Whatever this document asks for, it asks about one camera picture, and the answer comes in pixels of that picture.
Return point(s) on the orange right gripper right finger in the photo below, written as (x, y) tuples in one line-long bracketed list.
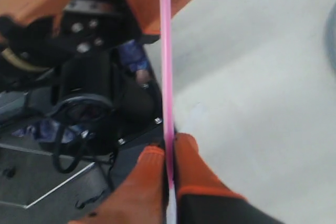
[(201, 196)]

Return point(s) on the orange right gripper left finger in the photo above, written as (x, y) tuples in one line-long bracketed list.
[(140, 198)]

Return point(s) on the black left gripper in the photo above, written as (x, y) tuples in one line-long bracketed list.
[(37, 35)]

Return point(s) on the thin pink stick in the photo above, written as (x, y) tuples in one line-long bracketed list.
[(167, 103)]

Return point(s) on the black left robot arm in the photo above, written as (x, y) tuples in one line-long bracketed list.
[(68, 72)]

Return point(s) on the round stainless steel plate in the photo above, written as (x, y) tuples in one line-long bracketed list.
[(329, 38)]

